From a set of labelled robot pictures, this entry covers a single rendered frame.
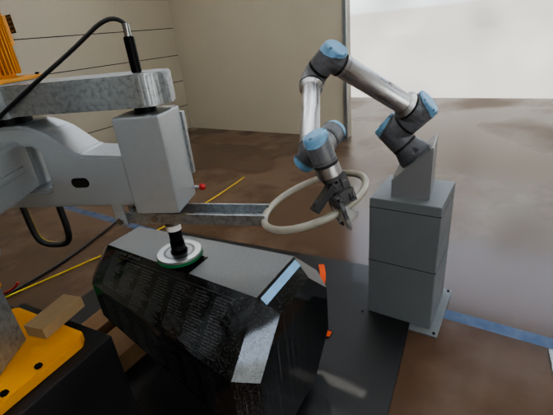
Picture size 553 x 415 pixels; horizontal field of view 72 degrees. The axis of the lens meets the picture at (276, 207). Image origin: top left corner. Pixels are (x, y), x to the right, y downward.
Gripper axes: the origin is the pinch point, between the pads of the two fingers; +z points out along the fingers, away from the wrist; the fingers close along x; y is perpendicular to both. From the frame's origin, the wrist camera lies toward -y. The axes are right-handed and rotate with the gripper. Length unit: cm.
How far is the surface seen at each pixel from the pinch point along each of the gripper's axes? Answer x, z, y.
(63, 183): 62, -54, -89
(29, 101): 56, -88, -81
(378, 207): 62, 34, 47
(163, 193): 41, -35, -54
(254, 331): 10, 26, -48
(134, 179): 45, -44, -61
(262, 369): 4, 38, -53
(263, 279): 24.5, 15.7, -34.3
